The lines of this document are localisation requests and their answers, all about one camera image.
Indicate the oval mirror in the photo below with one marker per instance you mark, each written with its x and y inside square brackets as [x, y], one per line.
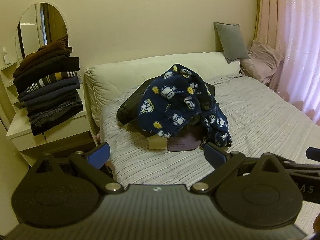
[32, 30]

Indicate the grey pillow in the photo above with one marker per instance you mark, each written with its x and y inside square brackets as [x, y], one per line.
[231, 40]

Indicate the bed with striped sheet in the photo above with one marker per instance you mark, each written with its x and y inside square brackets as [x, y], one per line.
[262, 115]

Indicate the white vanity desk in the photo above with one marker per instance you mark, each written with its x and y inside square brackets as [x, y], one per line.
[27, 135]

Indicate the navy cartoon print fleece pants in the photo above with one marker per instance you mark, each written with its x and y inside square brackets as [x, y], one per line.
[172, 100]

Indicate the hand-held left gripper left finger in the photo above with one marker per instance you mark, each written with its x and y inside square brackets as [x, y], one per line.
[98, 155]

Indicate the pink pillow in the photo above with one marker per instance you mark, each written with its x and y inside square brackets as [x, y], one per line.
[260, 60]

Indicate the cream padded headboard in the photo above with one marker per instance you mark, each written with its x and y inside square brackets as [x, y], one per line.
[125, 75]

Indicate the dark olive jacket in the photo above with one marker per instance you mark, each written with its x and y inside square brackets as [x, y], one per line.
[130, 105]

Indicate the stack of folded dark clothes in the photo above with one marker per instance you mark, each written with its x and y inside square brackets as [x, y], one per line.
[50, 90]

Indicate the tan garment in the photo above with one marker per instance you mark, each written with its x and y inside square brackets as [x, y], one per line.
[156, 143]

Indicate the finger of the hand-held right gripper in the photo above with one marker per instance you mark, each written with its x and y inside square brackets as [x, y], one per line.
[305, 170]
[313, 153]

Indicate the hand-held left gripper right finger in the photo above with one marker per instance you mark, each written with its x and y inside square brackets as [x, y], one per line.
[212, 155]

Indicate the pink curtain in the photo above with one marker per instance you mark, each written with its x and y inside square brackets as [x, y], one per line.
[292, 42]

